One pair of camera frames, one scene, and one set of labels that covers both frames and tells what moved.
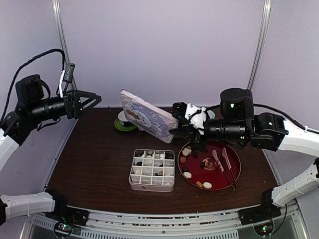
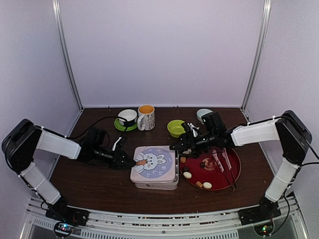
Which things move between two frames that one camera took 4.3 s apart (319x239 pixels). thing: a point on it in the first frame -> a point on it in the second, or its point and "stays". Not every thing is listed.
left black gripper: (71, 111) -> (117, 158)
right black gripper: (193, 136) -> (185, 138)
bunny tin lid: (144, 116) -> (156, 164)
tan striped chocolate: (199, 184) stays
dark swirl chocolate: (202, 165) stays
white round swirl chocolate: (207, 185) stays
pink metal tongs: (214, 153) stays
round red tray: (217, 169) stays
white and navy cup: (123, 119) stays
